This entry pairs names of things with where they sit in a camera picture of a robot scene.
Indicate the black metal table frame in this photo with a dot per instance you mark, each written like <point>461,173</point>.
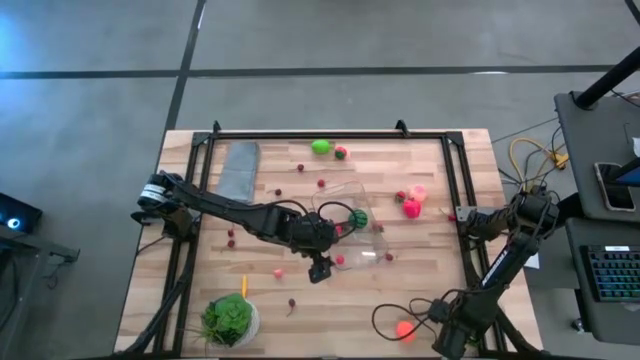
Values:
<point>325,135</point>

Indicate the green lime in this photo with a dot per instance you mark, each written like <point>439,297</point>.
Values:
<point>321,146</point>

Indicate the grey keyboard desk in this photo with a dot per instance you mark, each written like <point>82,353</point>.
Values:
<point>600,320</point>

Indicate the black desk leg bar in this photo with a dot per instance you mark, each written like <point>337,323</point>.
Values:
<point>570,205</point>

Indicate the dark red cherry with stem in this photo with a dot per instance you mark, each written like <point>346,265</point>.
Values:
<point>291,302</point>

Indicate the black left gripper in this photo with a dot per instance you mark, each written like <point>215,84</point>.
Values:
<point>315,235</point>

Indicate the black pole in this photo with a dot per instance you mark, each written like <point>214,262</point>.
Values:
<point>605,80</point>

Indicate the grey desk top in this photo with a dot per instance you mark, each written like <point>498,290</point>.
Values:
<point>580,140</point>

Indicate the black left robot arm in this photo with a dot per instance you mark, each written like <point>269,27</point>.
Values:
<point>225,205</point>

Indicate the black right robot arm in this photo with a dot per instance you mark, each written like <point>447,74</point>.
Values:
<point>500,270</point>

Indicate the yellow pencil stick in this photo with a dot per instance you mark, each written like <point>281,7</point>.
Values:
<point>244,286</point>

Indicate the green plant in white pot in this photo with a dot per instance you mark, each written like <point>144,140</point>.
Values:
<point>230,320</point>

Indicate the small green striped watermelon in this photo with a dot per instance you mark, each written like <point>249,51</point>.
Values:
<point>358,218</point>

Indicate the grey metal stand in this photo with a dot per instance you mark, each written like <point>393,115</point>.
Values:
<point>30,245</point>

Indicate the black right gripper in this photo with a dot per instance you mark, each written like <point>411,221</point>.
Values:
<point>450,345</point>

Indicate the black backlit keyboard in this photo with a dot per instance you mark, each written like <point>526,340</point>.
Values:
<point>615,275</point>

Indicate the small pink red fruit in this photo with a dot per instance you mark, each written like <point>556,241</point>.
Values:
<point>278,273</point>

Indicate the grey folded cloth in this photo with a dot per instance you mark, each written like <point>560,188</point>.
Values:
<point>237,170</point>

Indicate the red green round fruit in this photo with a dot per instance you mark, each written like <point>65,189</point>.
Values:
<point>340,152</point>

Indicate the orange fruit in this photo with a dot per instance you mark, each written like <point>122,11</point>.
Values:
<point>405,331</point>

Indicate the black smartphone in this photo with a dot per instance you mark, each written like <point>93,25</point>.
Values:
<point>614,187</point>

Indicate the clear plastic tupperware container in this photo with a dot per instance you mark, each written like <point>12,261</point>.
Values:
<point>372,245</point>

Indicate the pink peach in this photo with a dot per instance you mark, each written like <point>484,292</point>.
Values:
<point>417,192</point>

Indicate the white paper sheet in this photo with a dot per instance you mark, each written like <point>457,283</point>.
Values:
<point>534,261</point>

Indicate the black caster wheel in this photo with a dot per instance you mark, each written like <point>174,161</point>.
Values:
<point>578,325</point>

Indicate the black box with blue light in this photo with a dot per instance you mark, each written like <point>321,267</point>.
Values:
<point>27,212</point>

